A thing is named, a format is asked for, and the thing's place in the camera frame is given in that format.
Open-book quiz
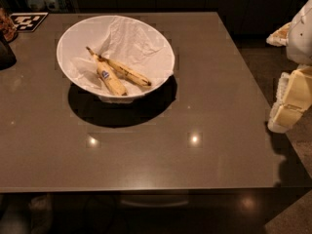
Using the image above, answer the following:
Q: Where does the brown patterned object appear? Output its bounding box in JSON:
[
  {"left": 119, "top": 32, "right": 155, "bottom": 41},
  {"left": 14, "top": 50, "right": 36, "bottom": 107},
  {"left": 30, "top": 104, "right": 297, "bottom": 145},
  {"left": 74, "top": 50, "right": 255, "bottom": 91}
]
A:
[{"left": 0, "top": 8, "right": 18, "bottom": 42}]

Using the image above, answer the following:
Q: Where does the spotted yellow banana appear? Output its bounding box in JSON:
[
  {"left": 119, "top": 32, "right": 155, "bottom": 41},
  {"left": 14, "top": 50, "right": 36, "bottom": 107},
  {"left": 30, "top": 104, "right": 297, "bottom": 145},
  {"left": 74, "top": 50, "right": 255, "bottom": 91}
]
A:
[{"left": 99, "top": 57, "right": 152, "bottom": 87}]

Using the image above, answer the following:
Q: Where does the white paper liner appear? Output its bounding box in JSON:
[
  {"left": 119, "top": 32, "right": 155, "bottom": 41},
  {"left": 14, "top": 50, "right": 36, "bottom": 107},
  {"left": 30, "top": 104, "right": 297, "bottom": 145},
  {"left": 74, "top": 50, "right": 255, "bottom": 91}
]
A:
[{"left": 69, "top": 16, "right": 176, "bottom": 97}]

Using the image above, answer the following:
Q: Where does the dark round object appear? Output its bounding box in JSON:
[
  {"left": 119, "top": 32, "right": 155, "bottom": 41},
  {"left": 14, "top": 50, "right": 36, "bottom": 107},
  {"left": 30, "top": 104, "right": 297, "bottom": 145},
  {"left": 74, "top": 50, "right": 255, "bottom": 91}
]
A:
[{"left": 0, "top": 40, "right": 17, "bottom": 69}]

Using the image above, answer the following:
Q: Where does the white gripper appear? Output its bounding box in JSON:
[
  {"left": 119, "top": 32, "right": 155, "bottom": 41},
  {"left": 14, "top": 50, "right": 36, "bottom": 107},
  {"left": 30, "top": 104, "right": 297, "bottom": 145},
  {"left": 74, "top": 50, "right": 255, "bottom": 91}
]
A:
[{"left": 267, "top": 65, "right": 312, "bottom": 134}]

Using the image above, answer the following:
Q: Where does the banana with blue sticker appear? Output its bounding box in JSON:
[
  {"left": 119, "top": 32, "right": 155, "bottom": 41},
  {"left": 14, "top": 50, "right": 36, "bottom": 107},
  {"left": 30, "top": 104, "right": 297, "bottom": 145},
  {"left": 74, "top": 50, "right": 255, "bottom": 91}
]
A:
[{"left": 87, "top": 47, "right": 128, "bottom": 97}]

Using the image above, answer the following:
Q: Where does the white bowl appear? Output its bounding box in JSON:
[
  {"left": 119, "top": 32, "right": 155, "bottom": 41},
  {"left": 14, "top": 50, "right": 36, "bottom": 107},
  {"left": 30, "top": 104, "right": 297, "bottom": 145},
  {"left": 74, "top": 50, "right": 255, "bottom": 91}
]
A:
[{"left": 56, "top": 15, "right": 176, "bottom": 104}]

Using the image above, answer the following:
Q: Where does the black white marker card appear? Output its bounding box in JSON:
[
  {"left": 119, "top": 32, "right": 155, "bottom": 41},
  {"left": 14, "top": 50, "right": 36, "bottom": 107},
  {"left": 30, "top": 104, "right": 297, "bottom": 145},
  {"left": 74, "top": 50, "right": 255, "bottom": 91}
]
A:
[{"left": 10, "top": 13, "right": 48, "bottom": 32}]

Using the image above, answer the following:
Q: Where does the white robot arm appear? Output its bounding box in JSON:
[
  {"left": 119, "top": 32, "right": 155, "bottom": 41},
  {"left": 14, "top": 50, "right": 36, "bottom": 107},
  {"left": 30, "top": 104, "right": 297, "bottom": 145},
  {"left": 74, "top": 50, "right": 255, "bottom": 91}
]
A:
[{"left": 266, "top": 0, "right": 312, "bottom": 134}]

